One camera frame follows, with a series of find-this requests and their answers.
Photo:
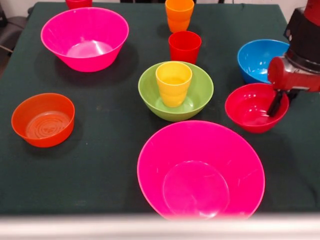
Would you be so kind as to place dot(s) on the crimson cup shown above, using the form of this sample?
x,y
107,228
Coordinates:
x,y
78,3

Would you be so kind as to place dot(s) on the yellow cup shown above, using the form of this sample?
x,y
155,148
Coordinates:
x,y
173,90

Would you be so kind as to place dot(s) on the red cup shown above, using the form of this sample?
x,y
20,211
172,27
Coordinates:
x,y
185,47

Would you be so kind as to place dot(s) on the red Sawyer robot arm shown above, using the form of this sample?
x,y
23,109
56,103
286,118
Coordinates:
x,y
307,37

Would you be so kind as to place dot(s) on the green bowl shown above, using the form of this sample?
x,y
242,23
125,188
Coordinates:
x,y
150,95

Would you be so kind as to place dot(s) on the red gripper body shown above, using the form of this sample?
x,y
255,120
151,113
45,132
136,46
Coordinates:
x,y
295,81

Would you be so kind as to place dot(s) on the dark green table cloth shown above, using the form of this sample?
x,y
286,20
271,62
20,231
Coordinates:
x,y
75,170

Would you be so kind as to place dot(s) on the orange cup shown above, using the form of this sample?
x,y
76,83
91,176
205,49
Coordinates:
x,y
179,15

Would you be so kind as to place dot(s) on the small crimson bowl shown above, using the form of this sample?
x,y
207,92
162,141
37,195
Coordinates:
x,y
247,112

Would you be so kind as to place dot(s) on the orange bowl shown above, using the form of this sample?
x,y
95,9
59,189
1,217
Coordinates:
x,y
42,122

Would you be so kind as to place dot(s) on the blue bowl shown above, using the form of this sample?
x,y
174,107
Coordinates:
x,y
252,57

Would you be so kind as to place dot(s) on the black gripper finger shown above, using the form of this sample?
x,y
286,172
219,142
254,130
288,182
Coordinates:
x,y
275,106
292,94

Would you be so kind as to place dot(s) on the large pink bowl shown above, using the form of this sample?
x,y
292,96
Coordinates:
x,y
85,27
195,150

